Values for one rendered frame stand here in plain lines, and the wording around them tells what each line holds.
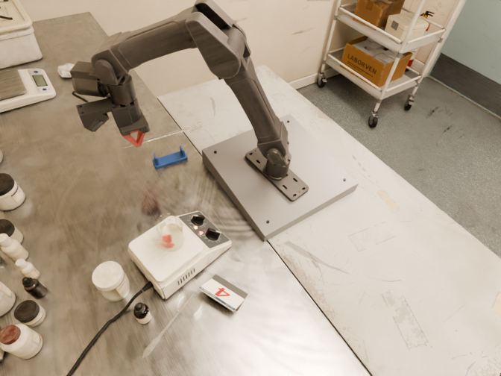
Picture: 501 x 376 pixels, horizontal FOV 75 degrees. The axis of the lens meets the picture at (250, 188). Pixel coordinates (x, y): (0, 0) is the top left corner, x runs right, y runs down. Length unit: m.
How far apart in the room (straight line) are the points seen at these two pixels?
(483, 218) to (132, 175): 2.14
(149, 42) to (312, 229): 0.57
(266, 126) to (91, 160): 0.56
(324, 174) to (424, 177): 1.66
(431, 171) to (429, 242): 1.68
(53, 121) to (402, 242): 1.12
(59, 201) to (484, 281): 1.09
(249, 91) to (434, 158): 2.17
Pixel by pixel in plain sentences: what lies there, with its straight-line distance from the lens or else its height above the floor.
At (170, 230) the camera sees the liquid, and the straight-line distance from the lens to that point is 0.72.
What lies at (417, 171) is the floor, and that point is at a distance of 2.58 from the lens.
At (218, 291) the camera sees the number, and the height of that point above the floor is 0.92.
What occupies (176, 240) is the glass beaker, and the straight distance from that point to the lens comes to 0.69.
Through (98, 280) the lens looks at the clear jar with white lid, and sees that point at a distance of 0.74.
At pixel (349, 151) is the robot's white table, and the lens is 1.11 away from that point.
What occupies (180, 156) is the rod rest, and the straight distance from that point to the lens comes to 1.01.
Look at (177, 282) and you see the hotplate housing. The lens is 0.74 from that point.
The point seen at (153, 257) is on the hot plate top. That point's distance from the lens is 0.73.
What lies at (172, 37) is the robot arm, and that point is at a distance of 0.68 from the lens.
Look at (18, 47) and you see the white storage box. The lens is 1.58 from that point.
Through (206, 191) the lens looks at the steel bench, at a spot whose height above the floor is 0.90.
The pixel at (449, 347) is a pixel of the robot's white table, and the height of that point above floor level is 0.90.
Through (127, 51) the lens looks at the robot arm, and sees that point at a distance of 0.73.
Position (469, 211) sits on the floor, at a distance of 2.52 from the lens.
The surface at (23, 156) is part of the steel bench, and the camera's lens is 1.17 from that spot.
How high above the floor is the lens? 1.62
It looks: 50 degrees down
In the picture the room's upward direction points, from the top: 5 degrees clockwise
